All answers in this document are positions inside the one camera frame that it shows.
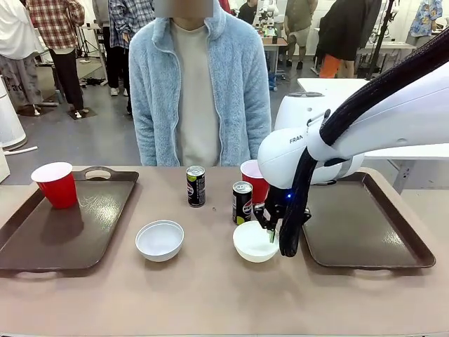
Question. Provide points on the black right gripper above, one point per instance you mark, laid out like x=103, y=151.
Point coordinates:
x=279, y=205

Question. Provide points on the white round bowl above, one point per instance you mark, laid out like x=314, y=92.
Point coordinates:
x=252, y=250
x=159, y=242

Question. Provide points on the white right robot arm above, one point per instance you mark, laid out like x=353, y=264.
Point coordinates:
x=403, y=116

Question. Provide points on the person's right forearm blue sleeve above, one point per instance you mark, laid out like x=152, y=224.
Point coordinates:
x=145, y=140

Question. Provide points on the person's left forearm blue sleeve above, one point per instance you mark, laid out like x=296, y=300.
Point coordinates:
x=257, y=119

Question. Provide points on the black soda can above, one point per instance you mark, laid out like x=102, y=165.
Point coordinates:
x=242, y=203
x=195, y=189

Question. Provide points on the red plastic cup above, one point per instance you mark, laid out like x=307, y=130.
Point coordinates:
x=254, y=189
x=59, y=189

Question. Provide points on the brown plastic serving tray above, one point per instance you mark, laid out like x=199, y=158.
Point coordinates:
x=350, y=228
x=105, y=224

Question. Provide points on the person in blue fleece jacket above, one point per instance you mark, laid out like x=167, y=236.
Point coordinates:
x=196, y=87

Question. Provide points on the wooden background table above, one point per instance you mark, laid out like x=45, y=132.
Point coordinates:
x=275, y=42

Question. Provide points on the person in olive shirt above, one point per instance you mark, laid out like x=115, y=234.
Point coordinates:
x=298, y=24

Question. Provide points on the person in orange shorts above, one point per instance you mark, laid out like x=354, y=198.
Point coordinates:
x=342, y=31

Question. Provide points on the person in black t-shirt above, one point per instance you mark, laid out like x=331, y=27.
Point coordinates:
x=247, y=10

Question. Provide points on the black stand pole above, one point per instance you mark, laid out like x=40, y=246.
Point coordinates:
x=380, y=38

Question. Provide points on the person in blue plaid shirt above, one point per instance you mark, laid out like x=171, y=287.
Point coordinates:
x=121, y=24

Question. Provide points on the white pipe piece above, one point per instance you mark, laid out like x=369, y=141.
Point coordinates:
x=21, y=149

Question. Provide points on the blue floral shirt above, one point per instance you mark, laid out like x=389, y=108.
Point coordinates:
x=426, y=17

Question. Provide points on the white cylindrical appliance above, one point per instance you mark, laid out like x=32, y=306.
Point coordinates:
x=10, y=119

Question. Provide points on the person in red plaid shirt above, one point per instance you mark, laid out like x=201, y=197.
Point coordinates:
x=59, y=31

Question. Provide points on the person in white shirt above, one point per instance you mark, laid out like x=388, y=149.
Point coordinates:
x=14, y=38

